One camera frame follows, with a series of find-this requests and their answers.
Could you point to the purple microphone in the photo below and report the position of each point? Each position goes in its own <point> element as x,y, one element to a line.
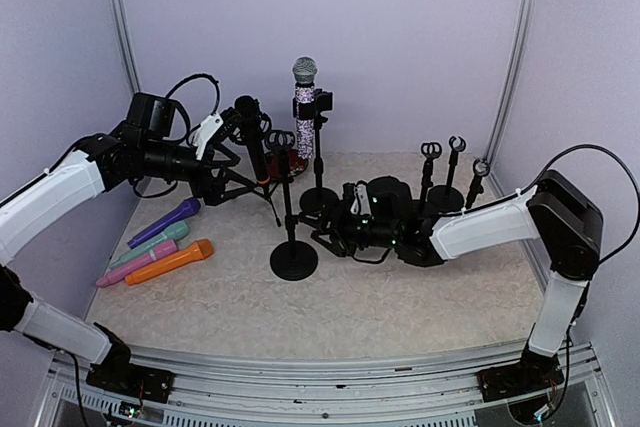
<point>184,210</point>

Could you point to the pink microphone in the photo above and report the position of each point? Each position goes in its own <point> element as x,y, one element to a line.
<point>157,252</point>

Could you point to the black stand of orange microphone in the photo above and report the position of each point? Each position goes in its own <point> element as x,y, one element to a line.
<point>292,260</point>

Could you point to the rhinestone silver microphone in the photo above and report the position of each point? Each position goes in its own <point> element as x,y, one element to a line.
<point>304,71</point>

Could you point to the teal microphone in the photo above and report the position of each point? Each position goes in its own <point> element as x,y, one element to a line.
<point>175,232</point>

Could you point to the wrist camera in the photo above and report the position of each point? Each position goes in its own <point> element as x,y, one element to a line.
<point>357,199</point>
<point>214,128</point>

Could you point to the black stand of pink microphone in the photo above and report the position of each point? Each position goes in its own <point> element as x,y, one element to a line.
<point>431,151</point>

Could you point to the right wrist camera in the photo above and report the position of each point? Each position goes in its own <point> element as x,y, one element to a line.
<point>357,199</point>

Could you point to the black tripod shock-mount stand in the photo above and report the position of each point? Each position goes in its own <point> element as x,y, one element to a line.
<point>270,197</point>

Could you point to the black stand of rhinestone microphone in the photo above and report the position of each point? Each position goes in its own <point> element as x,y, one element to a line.
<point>317,196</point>

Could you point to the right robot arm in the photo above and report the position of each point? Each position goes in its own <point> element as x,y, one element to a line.
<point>382,213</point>

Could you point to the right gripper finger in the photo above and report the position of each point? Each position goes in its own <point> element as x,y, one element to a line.
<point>329,241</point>
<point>315,221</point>

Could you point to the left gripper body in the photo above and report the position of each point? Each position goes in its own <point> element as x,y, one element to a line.
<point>201,186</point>

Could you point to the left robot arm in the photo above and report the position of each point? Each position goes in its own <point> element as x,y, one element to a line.
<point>137,147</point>

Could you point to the right aluminium frame post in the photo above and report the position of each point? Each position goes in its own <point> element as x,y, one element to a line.
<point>506,99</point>

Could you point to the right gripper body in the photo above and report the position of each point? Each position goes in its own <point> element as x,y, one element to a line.
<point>350,233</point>

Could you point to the black stand of teal microphone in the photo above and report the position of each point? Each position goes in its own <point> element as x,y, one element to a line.
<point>481,169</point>

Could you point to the front aluminium rail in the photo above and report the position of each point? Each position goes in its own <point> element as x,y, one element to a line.
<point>434,390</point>

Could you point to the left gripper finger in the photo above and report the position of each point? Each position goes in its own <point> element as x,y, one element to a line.
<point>232,185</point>
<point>228,157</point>

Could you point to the black stand of purple microphone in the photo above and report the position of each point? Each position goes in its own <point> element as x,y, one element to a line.
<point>446,198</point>

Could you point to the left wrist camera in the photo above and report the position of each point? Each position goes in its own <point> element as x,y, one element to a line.
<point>214,128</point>

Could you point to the red floral plate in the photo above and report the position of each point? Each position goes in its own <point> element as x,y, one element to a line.
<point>297,165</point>

